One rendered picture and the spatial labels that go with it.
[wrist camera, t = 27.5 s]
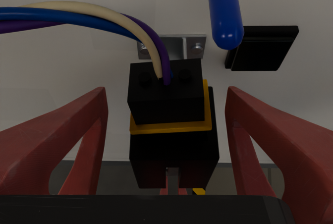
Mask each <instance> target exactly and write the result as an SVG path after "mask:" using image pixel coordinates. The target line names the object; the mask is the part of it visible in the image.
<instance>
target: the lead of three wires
mask: <svg viewBox="0 0 333 224"><path fill-rule="evenodd" d="M63 24H72V25H78V26H84V27H89V28H94V29H99V30H103V31H108V32H112V33H116V34H119V35H123V36H126V37H129V38H131V39H134V40H136V41H138V42H140V43H142V44H143V45H145V47H146V48H147V50H148V52H149V54H150V56H151V59H152V63H153V67H154V71H155V74H156V76H157V78H158V80H159V78H163V80H164V85H169V84H170V76H171V78H173V73H172V71H171V68H170V61H169V56H168V53H167V50H166V47H165V45H164V44H163V42H162V40H161V38H160V37H159V36H158V34H157V33H156V32H155V31H154V30H153V29H152V28H151V27H150V26H148V25H147V24H146V23H144V22H142V21H140V20H139V19H136V18H134V17H132V16H129V15H126V14H122V13H118V12H116V11H114V10H111V9H108V8H106V7H102V6H99V5H95V4H90V3H85V2H77V1H46V2H38V3H32V4H27V5H22V6H18V7H0V34H5V33H12V32H19V31H26V30H33V29H39V28H45V27H51V26H57V25H63Z"/></svg>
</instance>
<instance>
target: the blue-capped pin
mask: <svg viewBox="0 0 333 224"><path fill-rule="evenodd" d="M209 10H210V19H211V28H212V37H213V40H214V42H215V43H216V45H217V46H218V47H219V48H221V49H224V50H232V49H234V48H236V47H238V46H239V45H240V44H241V42H242V39H243V36H244V28H243V22H242V17H241V11H240V6H239V0H209Z"/></svg>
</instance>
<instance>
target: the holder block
mask: <svg viewBox="0 0 333 224"><path fill-rule="evenodd" d="M208 91H209V101H210V110H211V120H212V130H207V131H205V140H204V141H142V139H141V136H140V134H135V135H132V134H130V147H129V160H130V163H131V166H132V169H133V172H134V175H135V178H136V181H137V184H138V187H139V188H140V189H151V188H166V168H179V169H178V184H179V188H206V186H207V184H208V182H209V180H210V178H211V176H212V174H213V172H214V170H215V167H216V165H217V163H218V161H219V159H220V154H219V144H218V133H217V123H216V113H215V103H214V93H213V88H212V87H211V86H208Z"/></svg>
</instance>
